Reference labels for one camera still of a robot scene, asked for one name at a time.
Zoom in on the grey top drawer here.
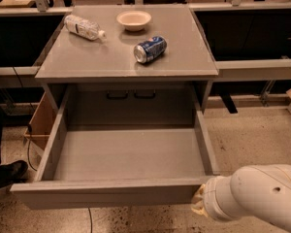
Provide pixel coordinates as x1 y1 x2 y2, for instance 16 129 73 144
12 85 219 209

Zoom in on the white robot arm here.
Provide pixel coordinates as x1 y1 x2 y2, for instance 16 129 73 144
191 164 291 233

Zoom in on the grey drawer cabinet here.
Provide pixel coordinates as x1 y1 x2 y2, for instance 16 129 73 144
34 4 220 115

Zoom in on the blue soda can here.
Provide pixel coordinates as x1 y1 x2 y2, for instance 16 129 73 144
134 36 167 64

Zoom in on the brown cardboard box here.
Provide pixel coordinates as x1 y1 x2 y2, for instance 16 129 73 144
24 93 55 150

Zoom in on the black shoe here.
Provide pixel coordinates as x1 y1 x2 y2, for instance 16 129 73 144
0 160 28 188

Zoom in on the white paper bowl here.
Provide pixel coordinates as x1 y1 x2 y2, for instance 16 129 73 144
116 11 151 32

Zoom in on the clear plastic water bottle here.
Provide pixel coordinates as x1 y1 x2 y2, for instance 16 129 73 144
64 15 106 41

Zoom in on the black floor cable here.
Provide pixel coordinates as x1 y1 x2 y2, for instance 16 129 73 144
26 123 38 173

